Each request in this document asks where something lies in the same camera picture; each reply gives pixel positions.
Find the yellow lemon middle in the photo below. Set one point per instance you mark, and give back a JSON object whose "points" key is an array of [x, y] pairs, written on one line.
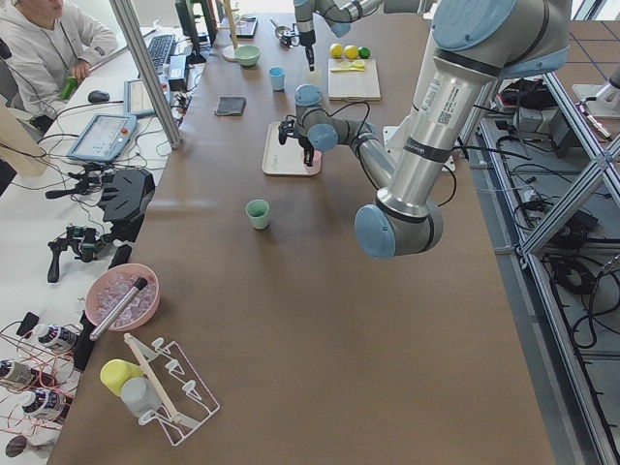
{"points": [[351, 52]]}

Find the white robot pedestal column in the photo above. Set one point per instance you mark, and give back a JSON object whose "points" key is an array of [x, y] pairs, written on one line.
{"points": [[395, 137]]}

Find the blue teach pendant tablet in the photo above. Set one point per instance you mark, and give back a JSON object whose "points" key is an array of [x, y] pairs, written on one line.
{"points": [[104, 138]]}

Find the white wire cup rack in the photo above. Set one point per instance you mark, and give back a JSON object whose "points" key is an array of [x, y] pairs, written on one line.
{"points": [[187, 402]]}

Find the wooden cup tree stand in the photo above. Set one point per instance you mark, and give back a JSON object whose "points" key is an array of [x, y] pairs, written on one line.
{"points": [[229, 51]]}

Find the pink plastic cup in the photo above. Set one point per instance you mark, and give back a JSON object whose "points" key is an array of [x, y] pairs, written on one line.
{"points": [[317, 159]]}

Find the black keyboard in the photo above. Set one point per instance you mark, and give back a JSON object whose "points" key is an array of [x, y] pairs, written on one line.
{"points": [[160, 49]]}

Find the dark grey cloth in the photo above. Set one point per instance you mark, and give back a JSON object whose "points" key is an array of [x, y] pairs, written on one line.
{"points": [[230, 106]]}

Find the yellow cup on rack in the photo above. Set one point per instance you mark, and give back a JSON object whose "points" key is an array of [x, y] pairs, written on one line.
{"points": [[117, 372]]}

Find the yellow lemon left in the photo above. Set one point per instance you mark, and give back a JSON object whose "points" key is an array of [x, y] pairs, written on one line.
{"points": [[336, 51]]}

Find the aluminium frame post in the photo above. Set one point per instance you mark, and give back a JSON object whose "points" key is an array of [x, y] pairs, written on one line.
{"points": [[130, 27]]}

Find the seated person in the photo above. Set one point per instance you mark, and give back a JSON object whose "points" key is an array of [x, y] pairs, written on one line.
{"points": [[50, 42]]}

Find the green bowl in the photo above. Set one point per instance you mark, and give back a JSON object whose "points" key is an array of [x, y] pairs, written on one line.
{"points": [[247, 56]]}

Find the wooden cutting board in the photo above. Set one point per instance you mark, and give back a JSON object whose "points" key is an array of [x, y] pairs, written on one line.
{"points": [[353, 86]]}

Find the green plastic cup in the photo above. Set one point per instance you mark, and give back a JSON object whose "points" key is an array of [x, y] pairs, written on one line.
{"points": [[258, 213]]}

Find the yellow lemon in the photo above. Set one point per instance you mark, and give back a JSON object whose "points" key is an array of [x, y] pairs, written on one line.
{"points": [[336, 51], [351, 52]]}

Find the green lime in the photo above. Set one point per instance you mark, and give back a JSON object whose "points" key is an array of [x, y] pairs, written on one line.
{"points": [[364, 52]]}

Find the cream plastic cup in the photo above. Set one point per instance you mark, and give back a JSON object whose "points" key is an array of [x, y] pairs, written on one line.
{"points": [[314, 77]]}

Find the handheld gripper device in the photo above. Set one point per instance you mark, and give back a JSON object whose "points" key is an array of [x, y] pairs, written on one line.
{"points": [[85, 242]]}

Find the blue plastic cup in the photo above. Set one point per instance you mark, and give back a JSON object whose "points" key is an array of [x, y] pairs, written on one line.
{"points": [[277, 77]]}

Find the metal scoop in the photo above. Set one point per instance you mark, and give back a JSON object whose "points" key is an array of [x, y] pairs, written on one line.
{"points": [[281, 31]]}

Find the grey cup on rack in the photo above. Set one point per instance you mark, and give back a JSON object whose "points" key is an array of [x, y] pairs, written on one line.
{"points": [[140, 396]]}

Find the cream plastic tray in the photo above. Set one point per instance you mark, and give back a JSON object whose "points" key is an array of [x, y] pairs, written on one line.
{"points": [[284, 160]]}

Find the black computer mouse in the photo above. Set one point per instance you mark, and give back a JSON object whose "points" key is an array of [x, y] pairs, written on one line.
{"points": [[98, 96]]}

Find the metal muddler tube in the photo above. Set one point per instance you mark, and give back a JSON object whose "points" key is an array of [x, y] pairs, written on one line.
{"points": [[118, 309]]}

